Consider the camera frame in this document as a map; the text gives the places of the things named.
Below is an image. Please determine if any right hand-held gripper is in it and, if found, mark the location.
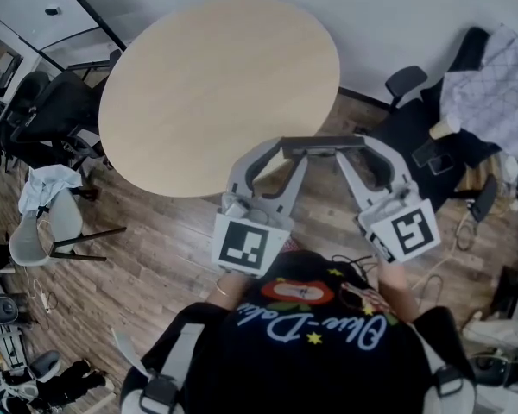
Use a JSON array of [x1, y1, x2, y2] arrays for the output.
[[335, 135, 442, 265]]

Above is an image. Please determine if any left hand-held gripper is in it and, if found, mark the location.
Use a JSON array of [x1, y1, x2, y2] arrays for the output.
[[213, 138, 310, 280]]

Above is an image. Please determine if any black picture frame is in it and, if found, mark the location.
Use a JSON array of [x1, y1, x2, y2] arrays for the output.
[[280, 135, 367, 160]]

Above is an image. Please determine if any person's right forearm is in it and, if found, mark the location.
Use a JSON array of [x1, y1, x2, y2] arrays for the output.
[[373, 256, 420, 323]]

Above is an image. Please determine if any person's left forearm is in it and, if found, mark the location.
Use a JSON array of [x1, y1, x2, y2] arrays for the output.
[[205, 272, 251, 310]]

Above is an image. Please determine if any round wooden table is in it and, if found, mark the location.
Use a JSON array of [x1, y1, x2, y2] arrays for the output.
[[98, 0, 342, 200]]

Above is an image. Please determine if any black armrest office chair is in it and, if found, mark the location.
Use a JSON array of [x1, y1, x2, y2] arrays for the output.
[[362, 26, 506, 223]]

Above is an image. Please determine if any black phone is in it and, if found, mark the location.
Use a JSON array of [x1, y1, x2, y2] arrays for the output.
[[412, 140, 437, 167], [426, 153, 455, 176]]

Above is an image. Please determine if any beige paper cup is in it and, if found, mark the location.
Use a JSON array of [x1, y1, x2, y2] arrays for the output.
[[428, 116, 462, 141]]

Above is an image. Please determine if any white patterned cloth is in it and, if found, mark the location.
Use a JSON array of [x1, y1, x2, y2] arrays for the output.
[[439, 23, 518, 154]]

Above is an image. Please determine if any black printed t-shirt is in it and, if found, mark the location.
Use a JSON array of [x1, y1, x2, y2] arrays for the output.
[[140, 250, 476, 414]]

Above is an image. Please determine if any light blue cloth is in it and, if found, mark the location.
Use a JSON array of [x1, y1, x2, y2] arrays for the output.
[[17, 164, 84, 215]]

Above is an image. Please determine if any grey shell chair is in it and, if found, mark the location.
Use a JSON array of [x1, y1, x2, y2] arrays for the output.
[[9, 187, 129, 267]]

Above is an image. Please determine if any grey round-headed machine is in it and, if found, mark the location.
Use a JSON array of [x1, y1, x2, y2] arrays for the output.
[[29, 350, 64, 383], [0, 293, 21, 325]]

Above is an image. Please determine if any grey backpack strap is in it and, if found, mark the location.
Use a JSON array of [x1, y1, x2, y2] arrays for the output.
[[120, 321, 206, 414], [426, 362, 478, 414]]

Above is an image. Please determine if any white wall board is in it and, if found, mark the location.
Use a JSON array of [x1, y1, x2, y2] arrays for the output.
[[0, 0, 103, 53]]

